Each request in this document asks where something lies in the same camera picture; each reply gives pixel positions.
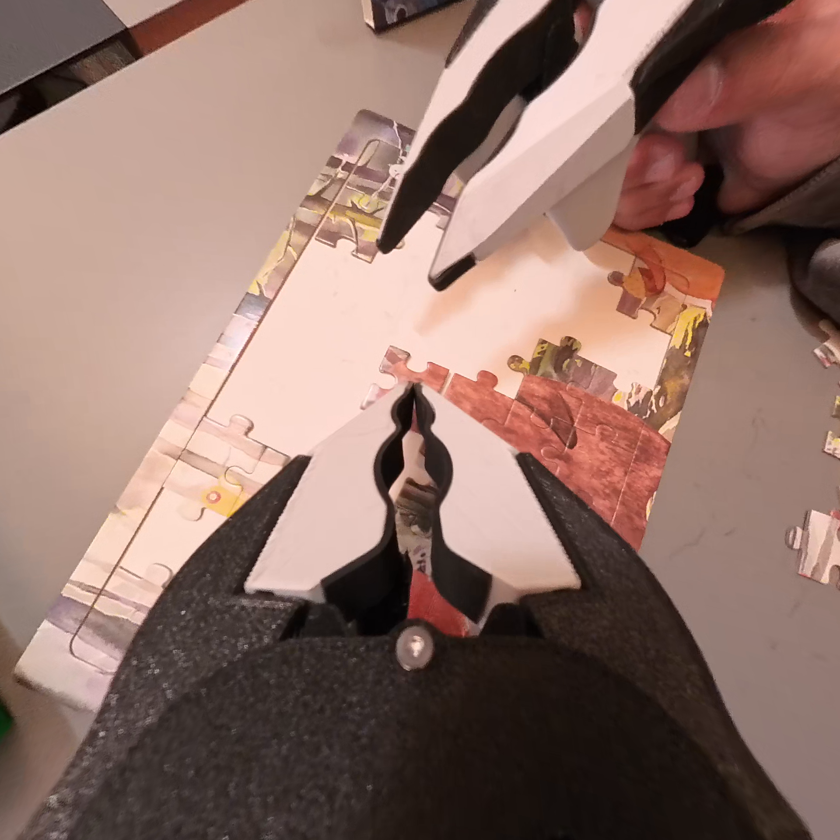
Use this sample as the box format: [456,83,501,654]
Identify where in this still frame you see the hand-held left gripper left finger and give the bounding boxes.
[244,384,416,605]

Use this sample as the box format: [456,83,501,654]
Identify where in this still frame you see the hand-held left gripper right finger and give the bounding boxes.
[415,384,584,624]

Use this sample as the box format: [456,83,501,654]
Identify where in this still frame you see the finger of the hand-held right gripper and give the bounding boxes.
[377,0,580,256]
[428,0,693,291]

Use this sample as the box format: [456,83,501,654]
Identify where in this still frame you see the assembled orange lion pieces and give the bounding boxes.
[407,571,476,637]

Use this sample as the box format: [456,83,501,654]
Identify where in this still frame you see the brown green puzzle piece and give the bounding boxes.
[507,336,623,401]

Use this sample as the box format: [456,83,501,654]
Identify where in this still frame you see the acorn print puzzle piece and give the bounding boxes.
[607,252,690,316]

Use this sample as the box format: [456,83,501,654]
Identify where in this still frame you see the joined brown bear face pieces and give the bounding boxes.
[364,346,454,411]

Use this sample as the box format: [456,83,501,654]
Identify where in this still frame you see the jigsaw puzzle frame board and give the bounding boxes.
[13,108,726,713]

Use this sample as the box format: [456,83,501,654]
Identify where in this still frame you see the jigsaw pieces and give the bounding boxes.
[786,320,840,586]

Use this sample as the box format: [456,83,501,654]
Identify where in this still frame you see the person's right hand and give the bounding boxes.
[616,0,840,232]

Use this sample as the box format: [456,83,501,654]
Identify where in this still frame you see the illustrated puzzle box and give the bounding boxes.
[363,0,473,32]

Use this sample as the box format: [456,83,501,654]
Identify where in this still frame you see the black flat panel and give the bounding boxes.
[0,0,127,96]

